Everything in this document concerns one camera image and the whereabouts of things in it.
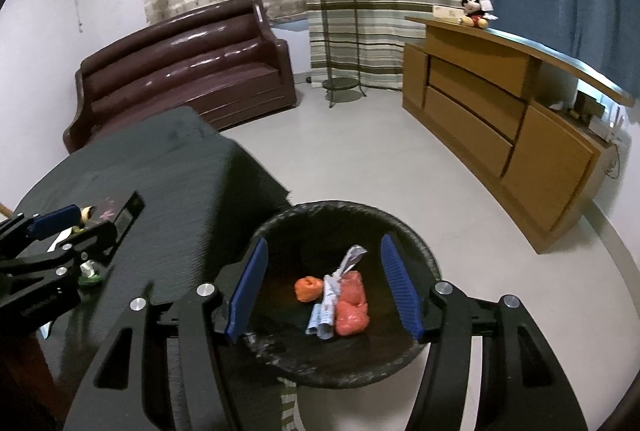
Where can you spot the white router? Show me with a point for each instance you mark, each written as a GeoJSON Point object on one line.
{"type": "Point", "coordinates": [607, 128]}

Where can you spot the black cardboard box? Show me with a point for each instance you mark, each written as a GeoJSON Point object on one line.
{"type": "Point", "coordinates": [125, 211]}

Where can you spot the black metal plant stand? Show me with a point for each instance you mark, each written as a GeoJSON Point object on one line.
{"type": "Point", "coordinates": [342, 83]}

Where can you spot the red plastic bag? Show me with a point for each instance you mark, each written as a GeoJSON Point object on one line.
{"type": "Point", "coordinates": [352, 316]}

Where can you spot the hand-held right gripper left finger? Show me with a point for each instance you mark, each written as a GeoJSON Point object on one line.
{"type": "Point", "coordinates": [245, 296]}

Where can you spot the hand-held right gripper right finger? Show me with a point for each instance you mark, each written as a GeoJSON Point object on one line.
{"type": "Point", "coordinates": [402, 291]}

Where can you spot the white paper receipt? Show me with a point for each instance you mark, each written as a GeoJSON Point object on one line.
{"type": "Point", "coordinates": [62, 240]}

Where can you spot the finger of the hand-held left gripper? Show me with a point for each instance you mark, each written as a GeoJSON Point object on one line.
{"type": "Point", "coordinates": [52, 220]}
{"type": "Point", "coordinates": [97, 238]}

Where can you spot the small dark box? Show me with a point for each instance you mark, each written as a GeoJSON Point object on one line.
{"type": "Point", "coordinates": [587, 103]}

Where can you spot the wooden cabinet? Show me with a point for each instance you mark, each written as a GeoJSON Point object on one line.
{"type": "Point", "coordinates": [465, 76]}

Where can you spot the white paper wrapper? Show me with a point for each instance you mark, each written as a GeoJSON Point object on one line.
{"type": "Point", "coordinates": [327, 306]}

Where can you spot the plush mouse toy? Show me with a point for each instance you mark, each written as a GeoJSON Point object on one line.
{"type": "Point", "coordinates": [475, 18]}

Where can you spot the dark brown leather sofa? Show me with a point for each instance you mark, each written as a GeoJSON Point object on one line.
{"type": "Point", "coordinates": [190, 71]}

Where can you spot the green white tissue packet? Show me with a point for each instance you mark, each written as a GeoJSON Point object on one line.
{"type": "Point", "coordinates": [91, 279]}

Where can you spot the beige tissue box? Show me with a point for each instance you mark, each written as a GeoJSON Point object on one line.
{"type": "Point", "coordinates": [447, 12]}

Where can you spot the small orange plastic bag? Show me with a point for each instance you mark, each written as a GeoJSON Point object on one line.
{"type": "Point", "coordinates": [309, 289]}

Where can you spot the dark grey tablecloth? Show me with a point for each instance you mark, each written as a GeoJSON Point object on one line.
{"type": "Point", "coordinates": [175, 171]}

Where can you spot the trash bin with black bag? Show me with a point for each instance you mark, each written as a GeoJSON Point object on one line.
{"type": "Point", "coordinates": [300, 261]}

